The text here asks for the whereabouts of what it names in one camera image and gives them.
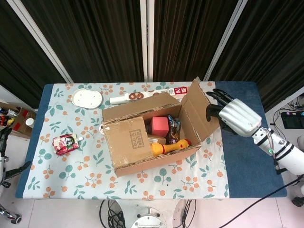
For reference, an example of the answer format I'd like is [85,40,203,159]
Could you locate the white screen frame post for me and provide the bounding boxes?
[203,0,247,82]
[140,0,154,83]
[13,0,72,83]

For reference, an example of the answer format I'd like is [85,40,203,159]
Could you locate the pink cube box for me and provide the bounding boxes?
[152,116,170,136]

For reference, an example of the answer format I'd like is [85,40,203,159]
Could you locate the blue table cover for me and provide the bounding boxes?
[15,81,287,198]

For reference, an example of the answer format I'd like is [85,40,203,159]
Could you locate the cardboard box of clutter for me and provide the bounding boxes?
[0,102,37,140]

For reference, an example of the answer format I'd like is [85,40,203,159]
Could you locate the white grey robot base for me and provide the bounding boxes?
[130,206,168,228]

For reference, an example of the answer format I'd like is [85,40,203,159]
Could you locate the brown cardboard box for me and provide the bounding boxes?
[99,76,221,178]

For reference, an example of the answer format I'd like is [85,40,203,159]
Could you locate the black floor cables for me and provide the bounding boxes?
[269,104,304,133]

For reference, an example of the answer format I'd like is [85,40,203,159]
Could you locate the black stand leg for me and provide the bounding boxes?
[4,161,32,181]

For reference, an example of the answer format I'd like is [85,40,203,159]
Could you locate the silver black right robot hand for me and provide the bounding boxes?
[205,88,262,138]

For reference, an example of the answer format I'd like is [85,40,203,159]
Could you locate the white oval plate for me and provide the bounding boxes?
[71,89,104,110]

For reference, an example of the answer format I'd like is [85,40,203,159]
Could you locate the fruit and leaf print tablecloth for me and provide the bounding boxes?
[23,82,230,200]

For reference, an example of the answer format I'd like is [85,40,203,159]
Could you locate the chrome leg with caster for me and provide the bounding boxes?
[0,201,22,224]

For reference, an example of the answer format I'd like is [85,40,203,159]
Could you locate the black floor device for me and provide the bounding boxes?
[280,111,304,130]

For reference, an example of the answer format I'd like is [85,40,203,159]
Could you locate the long red white snack box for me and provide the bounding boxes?
[109,86,190,105]

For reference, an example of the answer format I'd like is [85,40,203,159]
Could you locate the black cable bundle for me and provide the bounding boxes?
[99,199,130,228]

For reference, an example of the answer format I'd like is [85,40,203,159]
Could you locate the red drink pouch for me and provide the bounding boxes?
[52,133,84,156]

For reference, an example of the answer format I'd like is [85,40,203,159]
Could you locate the yellow rubber chicken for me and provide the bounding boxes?
[150,138,192,157]

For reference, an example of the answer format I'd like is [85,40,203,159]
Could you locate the long black arm cable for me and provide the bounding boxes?
[213,175,304,228]

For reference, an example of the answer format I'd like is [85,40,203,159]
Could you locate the dark pleated screen panel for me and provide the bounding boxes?
[209,0,304,112]
[21,0,145,83]
[152,0,238,83]
[0,0,67,103]

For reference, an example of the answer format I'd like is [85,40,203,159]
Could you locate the dark snack bag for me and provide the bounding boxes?
[165,114,182,145]

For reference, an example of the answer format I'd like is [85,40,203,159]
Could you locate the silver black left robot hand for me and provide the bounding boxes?
[0,127,12,155]

